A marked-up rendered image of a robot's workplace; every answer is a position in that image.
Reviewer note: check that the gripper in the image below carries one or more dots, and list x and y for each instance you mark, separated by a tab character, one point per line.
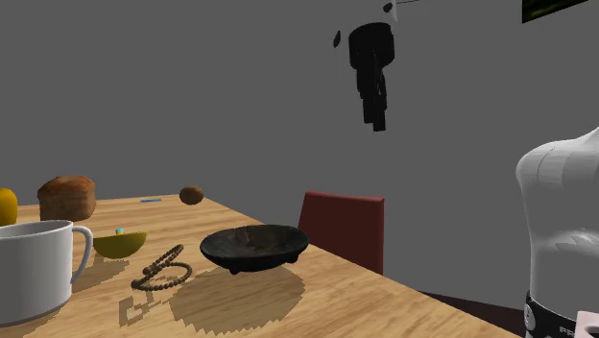
371	40

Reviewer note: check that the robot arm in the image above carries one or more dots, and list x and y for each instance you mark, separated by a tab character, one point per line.
559	210

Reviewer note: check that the red chair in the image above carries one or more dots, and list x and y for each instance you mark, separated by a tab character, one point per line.
344	229

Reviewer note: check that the black footed bowl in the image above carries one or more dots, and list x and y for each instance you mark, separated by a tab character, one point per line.
255	246

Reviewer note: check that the brown kiwi fruit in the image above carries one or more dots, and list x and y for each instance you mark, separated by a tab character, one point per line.
191	195

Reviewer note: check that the wooden table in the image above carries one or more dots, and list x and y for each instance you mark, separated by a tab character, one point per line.
374	306

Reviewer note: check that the blue pen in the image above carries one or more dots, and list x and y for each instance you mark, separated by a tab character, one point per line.
150	200

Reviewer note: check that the yellow bowl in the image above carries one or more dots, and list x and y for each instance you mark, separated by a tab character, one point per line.
119	245

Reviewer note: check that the brown bread loaf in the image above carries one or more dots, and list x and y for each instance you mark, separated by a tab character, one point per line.
67	198

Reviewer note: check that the white mug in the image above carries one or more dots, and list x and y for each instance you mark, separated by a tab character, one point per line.
33	269

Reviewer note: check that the yellow fruit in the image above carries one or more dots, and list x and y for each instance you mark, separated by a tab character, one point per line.
6	207

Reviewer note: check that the dark wall picture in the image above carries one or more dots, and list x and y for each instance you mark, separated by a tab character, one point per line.
547	8

